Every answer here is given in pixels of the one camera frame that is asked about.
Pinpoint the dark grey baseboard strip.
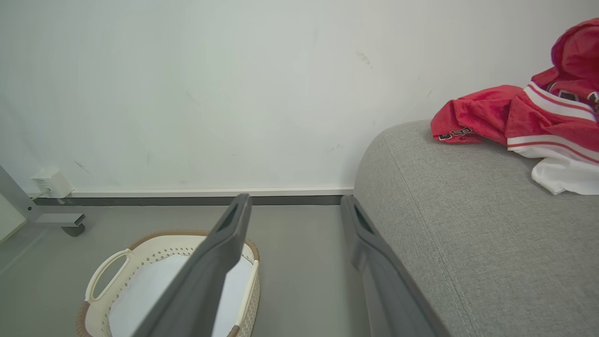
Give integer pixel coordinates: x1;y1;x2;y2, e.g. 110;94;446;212
33;195;354;206

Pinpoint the grey metal frame leg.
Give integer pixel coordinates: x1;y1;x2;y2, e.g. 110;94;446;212
0;165;87;237

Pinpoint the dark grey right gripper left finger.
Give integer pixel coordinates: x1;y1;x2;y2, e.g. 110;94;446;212
131;193;253;337

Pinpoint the white perforated laundry basket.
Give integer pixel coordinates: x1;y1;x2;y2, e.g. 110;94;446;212
76;229;261;337

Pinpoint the grey fabric sofa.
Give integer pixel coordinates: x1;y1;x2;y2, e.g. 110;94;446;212
353;119;599;337

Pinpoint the red and white jersey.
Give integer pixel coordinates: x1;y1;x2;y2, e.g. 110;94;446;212
430;18;599;196

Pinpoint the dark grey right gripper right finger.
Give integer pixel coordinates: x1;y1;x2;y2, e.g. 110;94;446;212
340;195;452;337

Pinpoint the white wall power adapter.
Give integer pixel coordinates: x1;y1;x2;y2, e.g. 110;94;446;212
31;168;74;199

